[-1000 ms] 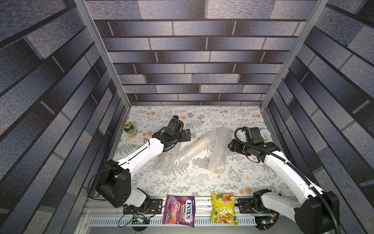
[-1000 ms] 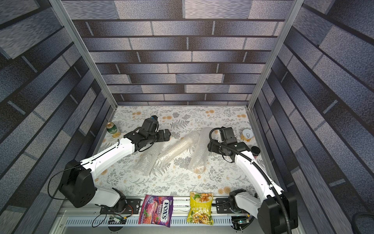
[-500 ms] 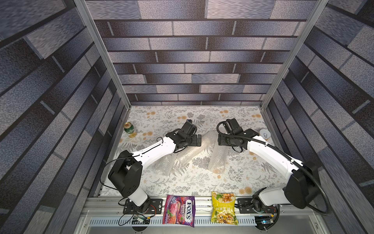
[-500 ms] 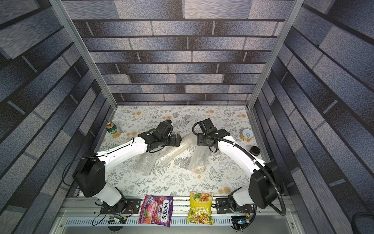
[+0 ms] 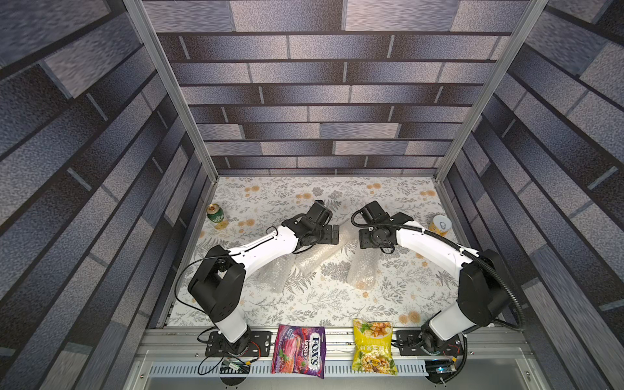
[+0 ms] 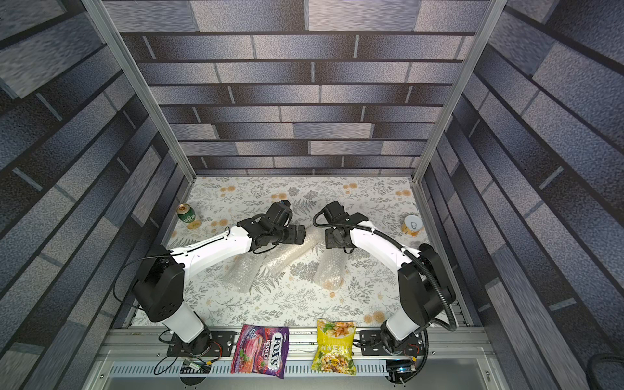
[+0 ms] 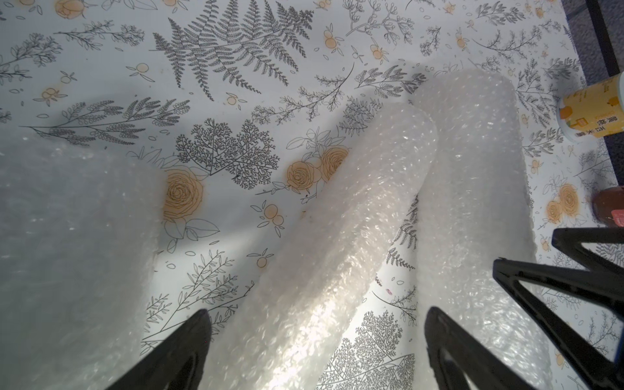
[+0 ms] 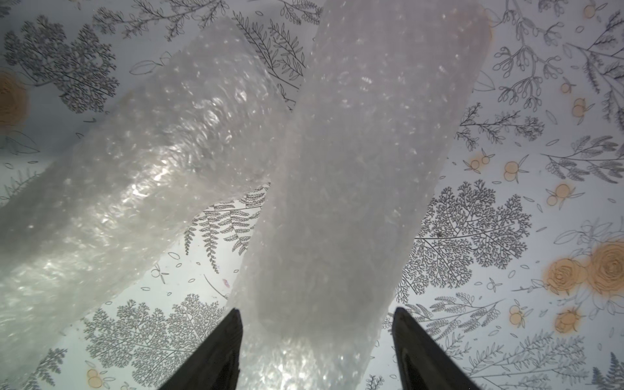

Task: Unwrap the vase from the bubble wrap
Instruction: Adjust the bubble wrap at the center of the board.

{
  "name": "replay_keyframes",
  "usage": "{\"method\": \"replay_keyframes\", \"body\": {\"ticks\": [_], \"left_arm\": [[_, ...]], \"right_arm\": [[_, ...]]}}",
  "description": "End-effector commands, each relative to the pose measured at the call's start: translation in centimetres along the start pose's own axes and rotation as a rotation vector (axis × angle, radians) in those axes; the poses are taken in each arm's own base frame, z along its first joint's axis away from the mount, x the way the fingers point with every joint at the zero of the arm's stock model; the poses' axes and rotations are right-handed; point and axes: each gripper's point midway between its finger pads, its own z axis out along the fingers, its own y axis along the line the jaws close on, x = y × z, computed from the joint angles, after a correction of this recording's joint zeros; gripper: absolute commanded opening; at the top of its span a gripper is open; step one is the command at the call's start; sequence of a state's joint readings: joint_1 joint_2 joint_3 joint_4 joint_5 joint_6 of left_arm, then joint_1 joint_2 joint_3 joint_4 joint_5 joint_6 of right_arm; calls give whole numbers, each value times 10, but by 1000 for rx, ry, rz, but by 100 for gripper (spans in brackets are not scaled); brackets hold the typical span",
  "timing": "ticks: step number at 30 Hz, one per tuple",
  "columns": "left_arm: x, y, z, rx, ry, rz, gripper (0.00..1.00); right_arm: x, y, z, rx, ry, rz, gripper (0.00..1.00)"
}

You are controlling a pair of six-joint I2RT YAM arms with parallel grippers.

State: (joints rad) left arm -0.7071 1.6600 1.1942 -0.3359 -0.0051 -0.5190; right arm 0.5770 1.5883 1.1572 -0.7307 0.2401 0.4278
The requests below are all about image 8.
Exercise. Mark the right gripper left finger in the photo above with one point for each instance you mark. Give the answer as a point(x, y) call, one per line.
point(215, 364)

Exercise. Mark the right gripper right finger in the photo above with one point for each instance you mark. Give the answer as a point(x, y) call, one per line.
point(422, 364)

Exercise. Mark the bubble wrap sheet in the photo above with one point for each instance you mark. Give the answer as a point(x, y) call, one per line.
point(385, 91)

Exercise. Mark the bubble wrap roll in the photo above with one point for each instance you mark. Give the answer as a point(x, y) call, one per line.
point(206, 127)

